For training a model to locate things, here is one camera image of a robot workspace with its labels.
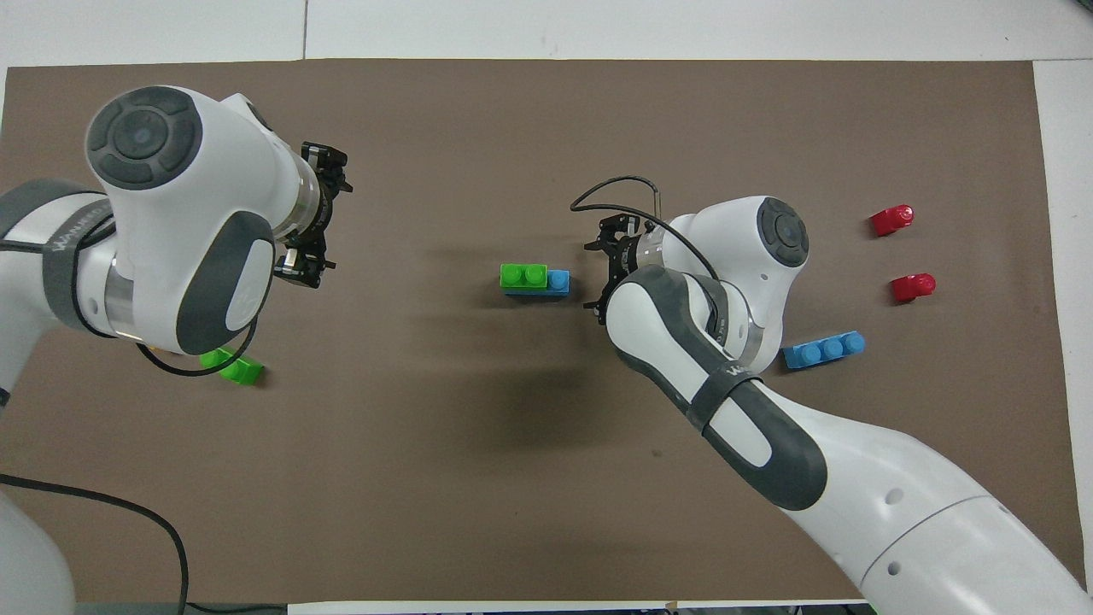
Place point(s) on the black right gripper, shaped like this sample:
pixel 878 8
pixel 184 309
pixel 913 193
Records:
pixel 616 231

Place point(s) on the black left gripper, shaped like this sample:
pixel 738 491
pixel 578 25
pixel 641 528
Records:
pixel 323 158

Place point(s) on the blue three-stud toy brick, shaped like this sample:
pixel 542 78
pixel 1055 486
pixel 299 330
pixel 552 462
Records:
pixel 559 282
pixel 824 351

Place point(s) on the green two-stud toy brick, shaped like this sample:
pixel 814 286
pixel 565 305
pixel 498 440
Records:
pixel 523 275
pixel 243 371

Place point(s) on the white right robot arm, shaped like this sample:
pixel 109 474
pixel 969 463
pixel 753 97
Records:
pixel 854 478

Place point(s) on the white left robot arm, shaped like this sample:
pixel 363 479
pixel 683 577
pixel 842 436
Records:
pixel 213 171

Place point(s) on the brown paper table mat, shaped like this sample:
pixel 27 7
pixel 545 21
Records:
pixel 478 478

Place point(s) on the small red toy brick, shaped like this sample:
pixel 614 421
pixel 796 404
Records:
pixel 914 287
pixel 892 220

